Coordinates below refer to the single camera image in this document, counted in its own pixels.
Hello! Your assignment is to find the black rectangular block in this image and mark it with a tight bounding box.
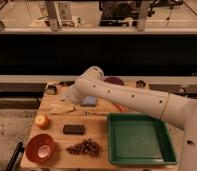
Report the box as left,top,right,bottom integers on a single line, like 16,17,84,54
63,125,85,135

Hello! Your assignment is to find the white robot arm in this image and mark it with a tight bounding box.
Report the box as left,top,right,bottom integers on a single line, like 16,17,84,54
68,66,197,171

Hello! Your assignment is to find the black handled tool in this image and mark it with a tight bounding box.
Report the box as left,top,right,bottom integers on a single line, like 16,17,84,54
57,81,75,86

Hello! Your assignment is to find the black object at table edge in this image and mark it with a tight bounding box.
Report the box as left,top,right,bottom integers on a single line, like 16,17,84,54
5,142,25,171

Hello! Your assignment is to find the metal fork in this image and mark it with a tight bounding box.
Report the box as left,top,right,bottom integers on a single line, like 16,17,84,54
85,112,107,116

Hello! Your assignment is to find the orange bowl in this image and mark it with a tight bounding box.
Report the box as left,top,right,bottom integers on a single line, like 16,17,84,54
25,134,55,164

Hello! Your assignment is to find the yellow banana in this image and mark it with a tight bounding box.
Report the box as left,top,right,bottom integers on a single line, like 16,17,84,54
50,105,76,115

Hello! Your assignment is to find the orange apple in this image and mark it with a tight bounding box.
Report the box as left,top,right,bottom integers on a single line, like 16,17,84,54
35,115,50,129

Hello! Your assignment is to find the purple bowl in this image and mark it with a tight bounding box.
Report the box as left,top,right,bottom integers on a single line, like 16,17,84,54
104,77,124,85

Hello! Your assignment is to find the dark metal cup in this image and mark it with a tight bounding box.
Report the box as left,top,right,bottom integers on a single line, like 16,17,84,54
136,80,146,88

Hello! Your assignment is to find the green plastic tray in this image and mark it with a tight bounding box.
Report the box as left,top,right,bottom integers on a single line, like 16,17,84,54
107,113,177,166

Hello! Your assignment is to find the orange carrot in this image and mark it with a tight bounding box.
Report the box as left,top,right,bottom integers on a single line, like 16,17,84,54
114,104,125,112

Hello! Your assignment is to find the bunch of dark grapes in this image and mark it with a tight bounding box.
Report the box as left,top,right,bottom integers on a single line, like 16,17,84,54
66,138,101,157

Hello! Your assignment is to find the grey-blue cloth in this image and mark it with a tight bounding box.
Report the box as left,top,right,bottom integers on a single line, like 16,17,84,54
60,93,70,101

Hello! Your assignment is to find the blue sponge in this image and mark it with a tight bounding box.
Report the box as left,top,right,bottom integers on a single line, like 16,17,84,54
81,96,97,107

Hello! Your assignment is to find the black chair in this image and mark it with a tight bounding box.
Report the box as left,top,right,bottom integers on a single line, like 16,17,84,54
99,1,141,26

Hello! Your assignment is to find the small white cup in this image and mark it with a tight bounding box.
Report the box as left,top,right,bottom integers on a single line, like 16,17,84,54
37,145,51,158

